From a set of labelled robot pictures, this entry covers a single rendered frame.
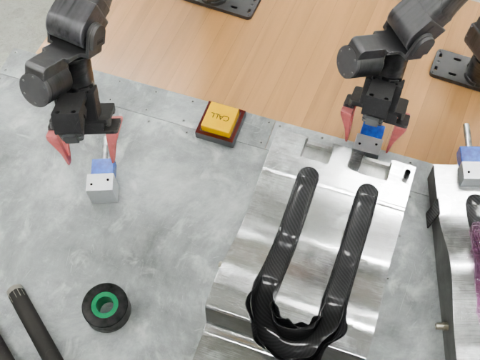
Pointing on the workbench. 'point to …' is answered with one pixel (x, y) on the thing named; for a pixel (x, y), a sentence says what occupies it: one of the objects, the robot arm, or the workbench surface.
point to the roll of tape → (117, 314)
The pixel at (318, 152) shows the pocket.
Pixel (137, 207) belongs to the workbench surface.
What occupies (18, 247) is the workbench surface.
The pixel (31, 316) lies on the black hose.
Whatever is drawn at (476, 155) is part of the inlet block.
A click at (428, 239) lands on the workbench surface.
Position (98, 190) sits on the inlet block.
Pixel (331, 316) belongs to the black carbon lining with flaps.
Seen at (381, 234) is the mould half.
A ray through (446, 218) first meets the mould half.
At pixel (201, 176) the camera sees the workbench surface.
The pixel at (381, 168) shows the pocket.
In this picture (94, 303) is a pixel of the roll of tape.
